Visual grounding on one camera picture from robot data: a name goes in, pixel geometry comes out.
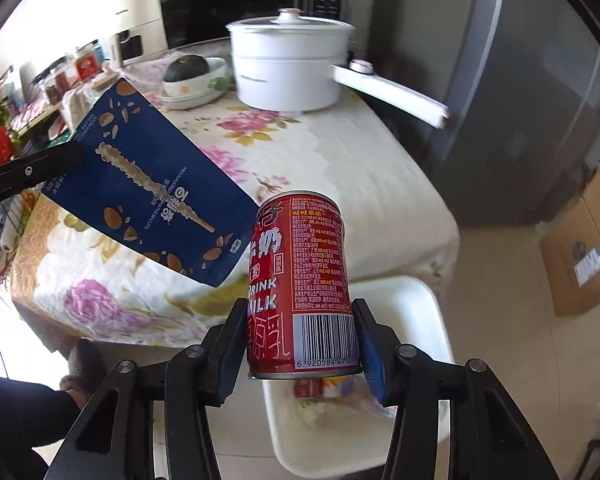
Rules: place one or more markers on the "white cherry print cloth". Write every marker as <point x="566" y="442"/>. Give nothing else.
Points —
<point x="145" y="67"/>

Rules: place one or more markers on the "small green cup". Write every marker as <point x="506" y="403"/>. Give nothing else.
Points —
<point x="219" y="83"/>

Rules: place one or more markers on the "red label jar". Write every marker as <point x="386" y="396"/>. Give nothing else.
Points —
<point x="87" y="67"/>

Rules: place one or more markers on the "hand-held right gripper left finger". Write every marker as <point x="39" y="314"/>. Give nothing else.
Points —
<point x="230" y="360"/>

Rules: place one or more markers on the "grey fuzzy slipper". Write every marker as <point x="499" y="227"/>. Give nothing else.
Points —
<point x="82" y="365"/>

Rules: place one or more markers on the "grey refrigerator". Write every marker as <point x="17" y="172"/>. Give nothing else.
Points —
<point x="505" y="110"/>

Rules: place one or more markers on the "green plant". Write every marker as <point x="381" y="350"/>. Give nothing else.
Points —
<point x="2" y="112"/>

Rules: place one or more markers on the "blue biscuit box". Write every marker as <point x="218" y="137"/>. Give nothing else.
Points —
<point x="145" y="185"/>

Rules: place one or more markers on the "cardboard box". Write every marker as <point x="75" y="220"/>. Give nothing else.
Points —
<point x="580" y="270"/>

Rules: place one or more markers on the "red white packet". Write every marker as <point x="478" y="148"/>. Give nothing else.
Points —
<point x="310" y="389"/>

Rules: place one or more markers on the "white ceramic bowl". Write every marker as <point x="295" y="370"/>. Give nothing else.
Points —
<point x="190" y="89"/>

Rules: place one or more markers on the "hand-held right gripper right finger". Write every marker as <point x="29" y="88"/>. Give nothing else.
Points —
<point x="375" y="365"/>

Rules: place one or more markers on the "black microwave oven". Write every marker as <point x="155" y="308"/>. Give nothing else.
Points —
<point x="220" y="5"/>

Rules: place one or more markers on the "person's dark clothing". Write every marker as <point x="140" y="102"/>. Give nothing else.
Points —
<point x="10" y="420"/>

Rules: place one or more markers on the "dark green squash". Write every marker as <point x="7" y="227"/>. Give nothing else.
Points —
<point x="187" y="67"/>

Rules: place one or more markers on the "white electric pot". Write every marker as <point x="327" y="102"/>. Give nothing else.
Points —
<point x="280" y="75"/>

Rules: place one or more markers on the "white plastic bin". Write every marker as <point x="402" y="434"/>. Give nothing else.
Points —
<point x="415" y="310"/>

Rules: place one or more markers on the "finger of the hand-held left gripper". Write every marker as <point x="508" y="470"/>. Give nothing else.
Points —
<point x="40" y="167"/>

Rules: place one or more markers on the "floral tablecloth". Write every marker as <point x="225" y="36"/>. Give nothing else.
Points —
<point x="330" y="170"/>

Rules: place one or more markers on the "white air fryer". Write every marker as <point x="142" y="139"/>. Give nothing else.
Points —
<point x="135" y="10"/>

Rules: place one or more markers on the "glass spice jar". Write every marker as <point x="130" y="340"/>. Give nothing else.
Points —
<point x="50" y="91"/>
<point x="60" y="80"/>

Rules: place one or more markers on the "white plate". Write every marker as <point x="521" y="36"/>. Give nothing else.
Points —
<point x="180" y="102"/>

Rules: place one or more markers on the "red drink can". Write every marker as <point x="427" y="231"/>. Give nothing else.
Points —
<point x="300" y="280"/>

